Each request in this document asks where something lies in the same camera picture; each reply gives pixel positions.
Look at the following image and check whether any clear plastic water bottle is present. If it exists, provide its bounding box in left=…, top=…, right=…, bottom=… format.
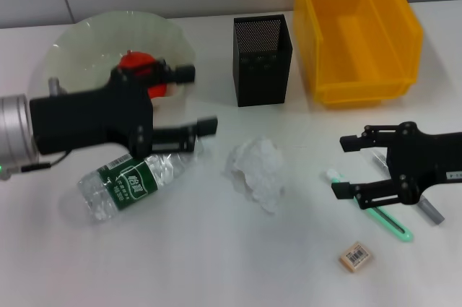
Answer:
left=77, top=140, right=205, bottom=225

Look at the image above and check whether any yellow plastic storage bin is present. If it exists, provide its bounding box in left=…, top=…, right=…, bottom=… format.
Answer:
left=292, top=0, right=424, bottom=111

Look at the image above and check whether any white paper ball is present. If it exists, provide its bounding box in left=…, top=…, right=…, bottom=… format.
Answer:
left=222, top=136, right=286, bottom=215

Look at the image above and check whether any grey marker pen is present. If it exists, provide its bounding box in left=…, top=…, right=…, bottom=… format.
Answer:
left=371, top=151, right=446, bottom=226

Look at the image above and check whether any red-orange fruit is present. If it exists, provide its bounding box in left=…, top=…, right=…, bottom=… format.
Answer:
left=118, top=51, right=170, bottom=100

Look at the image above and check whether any beige eraser with barcode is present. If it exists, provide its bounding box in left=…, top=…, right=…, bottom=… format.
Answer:
left=338, top=241, right=375, bottom=274

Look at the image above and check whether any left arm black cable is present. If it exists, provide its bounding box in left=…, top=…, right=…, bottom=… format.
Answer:
left=21, top=150, right=69, bottom=174

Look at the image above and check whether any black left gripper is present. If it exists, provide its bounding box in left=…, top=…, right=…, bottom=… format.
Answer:
left=29, top=59, right=219, bottom=159

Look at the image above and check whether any black mesh pen holder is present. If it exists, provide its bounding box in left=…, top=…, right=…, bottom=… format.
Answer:
left=232, top=14, right=294, bottom=108

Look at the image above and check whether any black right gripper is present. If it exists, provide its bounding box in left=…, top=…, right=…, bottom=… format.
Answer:
left=331, top=121, right=462, bottom=211

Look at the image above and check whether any green utility knife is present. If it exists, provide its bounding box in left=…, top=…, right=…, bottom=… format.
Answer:
left=323, top=168, right=414, bottom=244

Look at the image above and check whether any translucent wavy fruit plate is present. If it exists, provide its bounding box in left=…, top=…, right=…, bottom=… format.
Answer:
left=42, top=10, right=198, bottom=115

